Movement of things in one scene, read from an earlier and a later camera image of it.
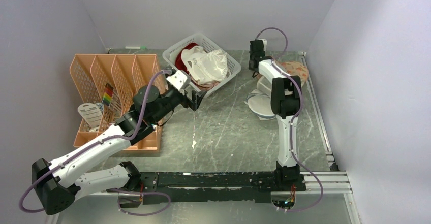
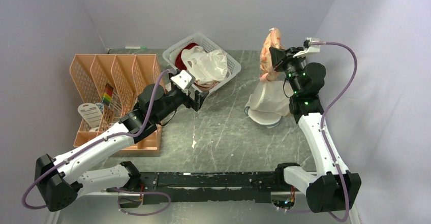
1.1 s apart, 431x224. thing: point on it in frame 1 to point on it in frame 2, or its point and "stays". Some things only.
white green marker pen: x=135 y=47 stays
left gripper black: x=196 y=99 stays
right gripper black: x=249 y=64 to x=280 y=58
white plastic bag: x=207 y=67 stays
